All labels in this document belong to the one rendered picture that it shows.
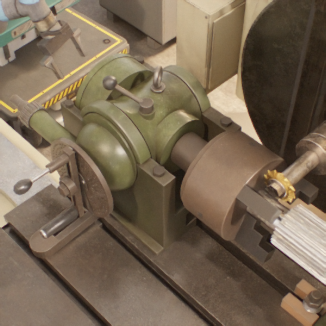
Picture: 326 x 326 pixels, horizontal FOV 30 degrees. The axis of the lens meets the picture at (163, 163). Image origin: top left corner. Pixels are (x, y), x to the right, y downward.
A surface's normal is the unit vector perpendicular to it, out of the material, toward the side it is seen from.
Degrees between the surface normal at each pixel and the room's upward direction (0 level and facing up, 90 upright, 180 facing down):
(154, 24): 90
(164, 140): 42
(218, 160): 21
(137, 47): 0
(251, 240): 65
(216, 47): 90
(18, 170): 0
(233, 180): 32
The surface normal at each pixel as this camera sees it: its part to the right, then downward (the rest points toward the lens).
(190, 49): -0.72, 0.53
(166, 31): 0.70, 0.55
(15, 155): 0.00, -0.65
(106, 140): -0.04, -0.23
